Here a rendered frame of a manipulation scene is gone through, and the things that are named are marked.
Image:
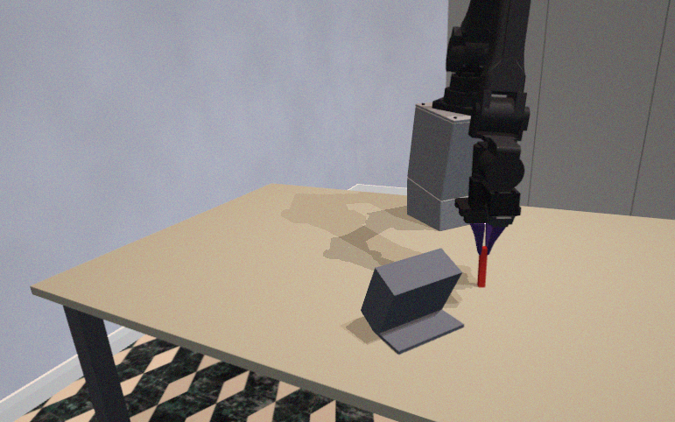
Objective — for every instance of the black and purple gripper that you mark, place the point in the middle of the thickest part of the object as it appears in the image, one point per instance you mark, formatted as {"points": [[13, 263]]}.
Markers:
{"points": [[477, 220]]}

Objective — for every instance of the red rectangular peg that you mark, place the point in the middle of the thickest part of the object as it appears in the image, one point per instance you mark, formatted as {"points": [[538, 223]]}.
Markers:
{"points": [[482, 267]]}

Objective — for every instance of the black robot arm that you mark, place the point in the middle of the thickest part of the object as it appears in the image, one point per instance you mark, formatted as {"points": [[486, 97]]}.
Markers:
{"points": [[498, 121]]}

